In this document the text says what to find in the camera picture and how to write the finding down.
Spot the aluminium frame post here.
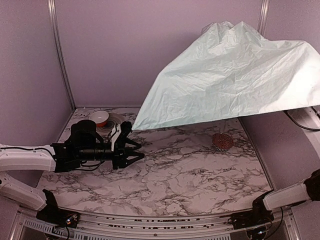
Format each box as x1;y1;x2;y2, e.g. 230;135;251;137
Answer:
47;0;76;112
257;0;270;36

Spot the front aluminium rail base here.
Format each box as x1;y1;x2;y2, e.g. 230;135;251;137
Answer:
8;206;301;240

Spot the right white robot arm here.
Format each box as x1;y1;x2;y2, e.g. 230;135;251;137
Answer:
227;106;320;238

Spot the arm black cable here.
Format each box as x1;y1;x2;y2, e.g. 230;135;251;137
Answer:
0;146;108;173
283;107;320;131

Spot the mint green folding umbrella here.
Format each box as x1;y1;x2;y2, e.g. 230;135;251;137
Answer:
133;21;320;130

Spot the right aluminium frame post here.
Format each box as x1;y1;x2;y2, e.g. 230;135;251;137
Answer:
257;0;270;36

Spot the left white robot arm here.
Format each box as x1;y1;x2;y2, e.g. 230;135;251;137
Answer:
0;119;145;230

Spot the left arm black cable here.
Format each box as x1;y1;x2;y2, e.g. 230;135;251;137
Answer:
0;146;108;173

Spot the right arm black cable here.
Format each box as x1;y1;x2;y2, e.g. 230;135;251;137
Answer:
283;107;320;131

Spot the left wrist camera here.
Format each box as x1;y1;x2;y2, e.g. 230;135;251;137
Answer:
108;121;132;152

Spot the grey ringed plate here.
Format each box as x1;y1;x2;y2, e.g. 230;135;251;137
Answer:
96;113;125;134

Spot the orange white bowl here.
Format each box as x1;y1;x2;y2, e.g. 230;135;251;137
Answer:
89;110;110;128

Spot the left aluminium frame post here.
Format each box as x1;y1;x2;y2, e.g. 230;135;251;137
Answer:
47;0;76;112

